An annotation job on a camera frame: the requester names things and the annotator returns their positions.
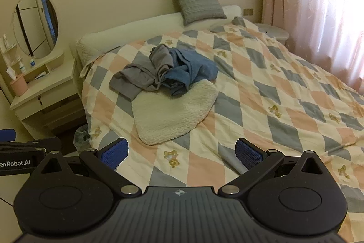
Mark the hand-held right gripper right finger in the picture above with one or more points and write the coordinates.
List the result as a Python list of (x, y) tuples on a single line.
[(248, 155)]

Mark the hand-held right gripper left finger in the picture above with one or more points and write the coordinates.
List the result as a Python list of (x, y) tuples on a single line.
[(115, 154)]

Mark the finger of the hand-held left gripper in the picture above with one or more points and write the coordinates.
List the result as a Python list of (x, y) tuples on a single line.
[(7, 134), (28, 146)]

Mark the grey garment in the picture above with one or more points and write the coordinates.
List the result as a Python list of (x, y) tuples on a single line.
[(133, 78)]

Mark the clear plastic bag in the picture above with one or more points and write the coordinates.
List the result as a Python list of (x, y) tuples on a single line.
[(82, 137)]

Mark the pink cup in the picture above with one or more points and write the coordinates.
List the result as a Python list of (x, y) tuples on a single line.
[(18, 86)]

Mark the white tissue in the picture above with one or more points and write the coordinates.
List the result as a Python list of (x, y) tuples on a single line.
[(11, 72)]

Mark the white fleece garment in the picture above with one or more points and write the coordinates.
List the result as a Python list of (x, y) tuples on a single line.
[(170, 115)]

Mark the small white bottle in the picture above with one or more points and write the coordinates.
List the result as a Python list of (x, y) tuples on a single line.
[(33, 62), (22, 67)]

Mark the white dressing table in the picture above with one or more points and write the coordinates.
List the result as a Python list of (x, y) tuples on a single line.
[(54, 80)]

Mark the checkered bear print quilt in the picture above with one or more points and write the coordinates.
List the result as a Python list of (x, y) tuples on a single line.
[(256, 75)]

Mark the thin pale stick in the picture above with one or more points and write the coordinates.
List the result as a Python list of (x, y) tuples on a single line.
[(339, 147)]

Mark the blue garment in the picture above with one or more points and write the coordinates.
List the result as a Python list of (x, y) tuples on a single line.
[(196, 63)]

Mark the oval mirror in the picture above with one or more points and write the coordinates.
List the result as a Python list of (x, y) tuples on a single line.
[(34, 26)]

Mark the round white bedside table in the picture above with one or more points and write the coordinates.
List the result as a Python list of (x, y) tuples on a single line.
[(273, 33)]

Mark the long white bolster pillow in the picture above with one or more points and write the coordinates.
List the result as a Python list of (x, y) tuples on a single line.
[(128, 29)]

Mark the grey striped pillow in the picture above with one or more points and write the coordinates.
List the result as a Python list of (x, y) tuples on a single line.
[(196, 2)]

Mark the pink curtain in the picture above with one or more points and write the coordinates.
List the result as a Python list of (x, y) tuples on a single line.
[(318, 4)]

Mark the wall socket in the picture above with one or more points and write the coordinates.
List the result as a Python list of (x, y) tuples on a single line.
[(248, 11)]

